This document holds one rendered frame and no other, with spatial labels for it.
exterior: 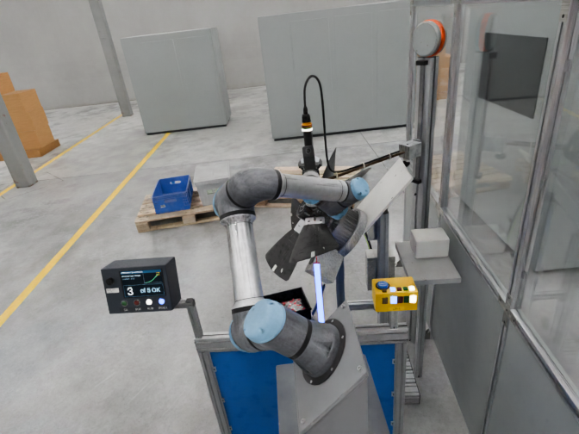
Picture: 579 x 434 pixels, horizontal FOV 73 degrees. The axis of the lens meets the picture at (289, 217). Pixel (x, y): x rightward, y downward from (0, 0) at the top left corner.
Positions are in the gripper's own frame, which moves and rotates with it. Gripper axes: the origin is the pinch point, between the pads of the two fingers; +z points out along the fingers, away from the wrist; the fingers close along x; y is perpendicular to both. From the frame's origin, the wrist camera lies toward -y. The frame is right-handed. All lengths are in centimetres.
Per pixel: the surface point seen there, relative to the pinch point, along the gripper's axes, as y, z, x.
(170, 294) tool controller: 35, -45, -57
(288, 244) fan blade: 44.2, 0.4, -14.4
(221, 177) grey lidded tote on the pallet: 104, 251, -108
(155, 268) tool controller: 24, -43, -61
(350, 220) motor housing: 33.4, 0.5, 16.3
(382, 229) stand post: 42, 6, 32
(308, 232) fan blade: 30.5, -12.8, -3.1
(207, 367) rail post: 79, -42, -53
